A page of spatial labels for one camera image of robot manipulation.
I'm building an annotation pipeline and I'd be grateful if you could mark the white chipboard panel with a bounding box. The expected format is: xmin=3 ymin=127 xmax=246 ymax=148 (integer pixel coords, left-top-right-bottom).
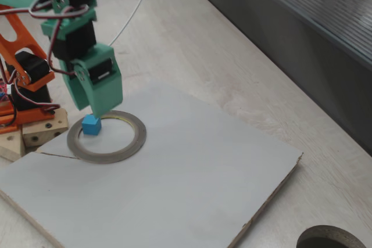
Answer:
xmin=0 ymin=82 xmax=303 ymax=248

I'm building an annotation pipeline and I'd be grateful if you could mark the red circuit board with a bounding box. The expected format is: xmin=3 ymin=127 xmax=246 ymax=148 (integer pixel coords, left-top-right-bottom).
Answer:
xmin=0 ymin=81 xmax=12 ymax=105

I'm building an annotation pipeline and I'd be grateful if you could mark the grey ring of tape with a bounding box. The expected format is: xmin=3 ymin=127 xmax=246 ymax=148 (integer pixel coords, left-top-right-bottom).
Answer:
xmin=66 ymin=110 xmax=147 ymax=164

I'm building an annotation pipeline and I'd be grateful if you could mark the blue cube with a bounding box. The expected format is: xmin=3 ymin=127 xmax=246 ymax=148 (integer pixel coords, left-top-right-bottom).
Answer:
xmin=81 ymin=115 xmax=102 ymax=137

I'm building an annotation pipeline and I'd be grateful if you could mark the grey frosted desk partition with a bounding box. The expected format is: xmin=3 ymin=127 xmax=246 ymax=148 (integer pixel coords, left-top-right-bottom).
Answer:
xmin=177 ymin=0 xmax=372 ymax=157

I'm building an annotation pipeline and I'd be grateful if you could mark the plain wooden block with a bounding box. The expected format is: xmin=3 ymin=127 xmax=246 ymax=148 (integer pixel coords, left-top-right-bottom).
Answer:
xmin=0 ymin=130 xmax=26 ymax=162

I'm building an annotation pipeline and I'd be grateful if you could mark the wooden base block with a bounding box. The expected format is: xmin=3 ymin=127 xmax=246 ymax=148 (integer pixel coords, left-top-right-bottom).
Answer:
xmin=22 ymin=107 xmax=69 ymax=148

